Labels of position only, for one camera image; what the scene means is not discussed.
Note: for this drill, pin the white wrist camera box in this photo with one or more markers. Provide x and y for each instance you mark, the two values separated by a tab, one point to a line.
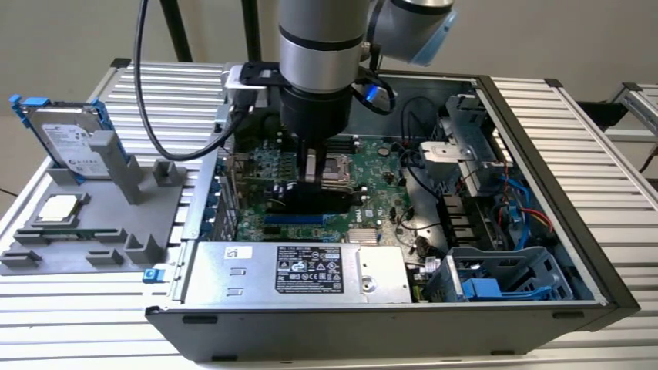
242	83

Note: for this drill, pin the silver power supply unit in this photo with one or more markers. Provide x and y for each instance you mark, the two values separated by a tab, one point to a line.
248	285

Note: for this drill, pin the silver finned chipset heatsink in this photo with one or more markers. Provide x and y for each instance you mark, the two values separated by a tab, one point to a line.
364	236

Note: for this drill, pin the green Dell motherboard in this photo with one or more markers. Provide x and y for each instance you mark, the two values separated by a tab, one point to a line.
376	185

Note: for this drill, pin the metal drive bracket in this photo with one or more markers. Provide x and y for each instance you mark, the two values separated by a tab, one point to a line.
443	152

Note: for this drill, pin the grey plastic parts rack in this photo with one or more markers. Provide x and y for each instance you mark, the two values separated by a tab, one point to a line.
98	216

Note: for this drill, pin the blue expansion slot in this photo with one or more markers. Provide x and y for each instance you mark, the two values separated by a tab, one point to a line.
298	219

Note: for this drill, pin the CPU socket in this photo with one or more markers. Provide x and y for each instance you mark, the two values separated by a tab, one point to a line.
342	165

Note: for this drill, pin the open grey PC case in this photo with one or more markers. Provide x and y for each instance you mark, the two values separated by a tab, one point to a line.
360	331

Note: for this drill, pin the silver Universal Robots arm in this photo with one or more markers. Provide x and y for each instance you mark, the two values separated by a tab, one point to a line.
320	38

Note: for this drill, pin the neighbouring metal slat table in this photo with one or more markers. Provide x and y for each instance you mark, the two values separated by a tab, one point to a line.
643	100

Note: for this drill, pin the silver CPU chip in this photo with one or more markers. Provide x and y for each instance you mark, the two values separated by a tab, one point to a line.
59	210

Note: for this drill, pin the blue case latch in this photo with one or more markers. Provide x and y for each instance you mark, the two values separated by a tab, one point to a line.
150	274

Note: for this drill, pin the green RAM stick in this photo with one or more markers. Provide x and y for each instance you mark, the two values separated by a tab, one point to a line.
98	232

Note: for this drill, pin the blue plastic disk bay clip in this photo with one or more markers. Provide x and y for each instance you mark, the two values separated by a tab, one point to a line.
481	289

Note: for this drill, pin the black stand pole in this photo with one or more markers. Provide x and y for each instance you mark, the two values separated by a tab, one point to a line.
178	31
253	31

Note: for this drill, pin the round black case speaker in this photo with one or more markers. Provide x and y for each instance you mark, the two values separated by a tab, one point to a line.
272	123

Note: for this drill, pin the hard disk in blue carrier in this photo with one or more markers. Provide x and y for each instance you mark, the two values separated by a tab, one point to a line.
65	142

